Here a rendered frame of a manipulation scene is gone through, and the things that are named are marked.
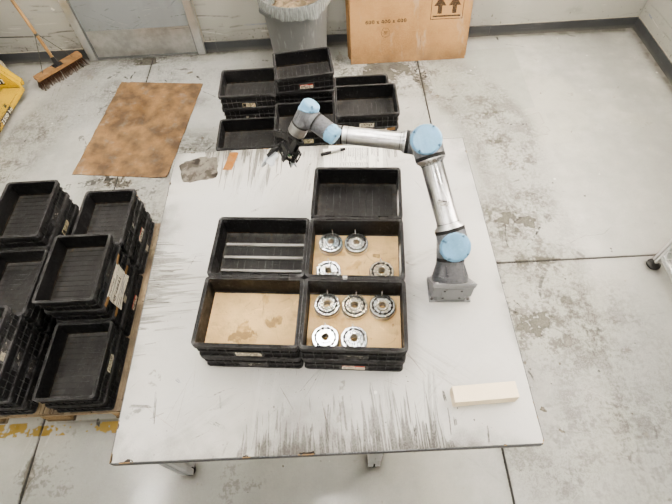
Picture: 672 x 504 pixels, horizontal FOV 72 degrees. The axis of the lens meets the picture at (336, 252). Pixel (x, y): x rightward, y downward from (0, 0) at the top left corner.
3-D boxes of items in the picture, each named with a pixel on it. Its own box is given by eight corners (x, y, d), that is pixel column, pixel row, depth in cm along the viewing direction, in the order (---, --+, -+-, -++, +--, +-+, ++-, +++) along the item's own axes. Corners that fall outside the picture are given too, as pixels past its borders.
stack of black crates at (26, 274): (30, 281, 282) (-7, 250, 254) (79, 279, 282) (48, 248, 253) (7, 343, 260) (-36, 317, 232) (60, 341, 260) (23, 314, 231)
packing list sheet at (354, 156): (382, 143, 257) (382, 142, 257) (386, 173, 244) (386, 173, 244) (322, 146, 258) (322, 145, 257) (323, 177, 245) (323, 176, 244)
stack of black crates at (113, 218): (111, 225, 304) (85, 191, 275) (156, 223, 303) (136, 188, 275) (95, 278, 282) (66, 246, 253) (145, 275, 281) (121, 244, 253)
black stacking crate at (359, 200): (398, 184, 225) (400, 168, 216) (400, 234, 209) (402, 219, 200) (317, 184, 228) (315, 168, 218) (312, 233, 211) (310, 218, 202)
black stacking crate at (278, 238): (311, 234, 211) (309, 218, 202) (306, 291, 195) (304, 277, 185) (226, 232, 213) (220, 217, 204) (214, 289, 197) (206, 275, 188)
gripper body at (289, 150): (281, 163, 193) (293, 141, 185) (273, 149, 197) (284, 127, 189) (296, 164, 198) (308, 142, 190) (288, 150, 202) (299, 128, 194)
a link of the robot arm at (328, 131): (345, 132, 190) (323, 115, 190) (341, 128, 179) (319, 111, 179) (333, 147, 191) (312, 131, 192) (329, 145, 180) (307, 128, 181)
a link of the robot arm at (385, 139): (439, 132, 195) (325, 120, 201) (441, 129, 185) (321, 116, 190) (435, 160, 197) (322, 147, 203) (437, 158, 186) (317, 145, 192)
